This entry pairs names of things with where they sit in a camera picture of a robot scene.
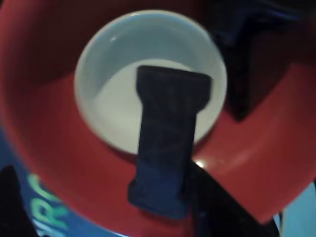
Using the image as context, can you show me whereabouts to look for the black printed bracket part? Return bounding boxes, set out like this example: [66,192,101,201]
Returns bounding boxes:
[211,0,316,123]

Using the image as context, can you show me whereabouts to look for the red bowl with black outside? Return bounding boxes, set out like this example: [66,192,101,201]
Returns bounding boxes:
[0,0,316,237]

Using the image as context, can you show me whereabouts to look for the small white ceramic bowl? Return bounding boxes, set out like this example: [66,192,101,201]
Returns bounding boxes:
[74,9,228,157]

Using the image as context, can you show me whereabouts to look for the grey WOWROBO mat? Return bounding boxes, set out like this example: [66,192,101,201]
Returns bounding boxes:
[0,128,139,237]

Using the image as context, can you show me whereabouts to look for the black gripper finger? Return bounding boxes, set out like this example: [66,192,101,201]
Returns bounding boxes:
[0,165,38,237]
[187,160,279,237]

